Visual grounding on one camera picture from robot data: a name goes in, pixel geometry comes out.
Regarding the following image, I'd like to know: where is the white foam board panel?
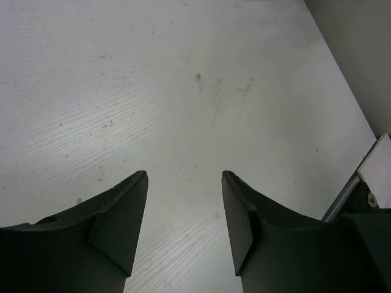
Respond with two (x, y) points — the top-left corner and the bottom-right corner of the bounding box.
(357, 134), (390, 209)

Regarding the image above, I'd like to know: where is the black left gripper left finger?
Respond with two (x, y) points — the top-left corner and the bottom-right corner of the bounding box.
(1, 171), (148, 292)

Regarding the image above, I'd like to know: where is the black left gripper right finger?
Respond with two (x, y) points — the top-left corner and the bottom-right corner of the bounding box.
(222, 171), (390, 292)

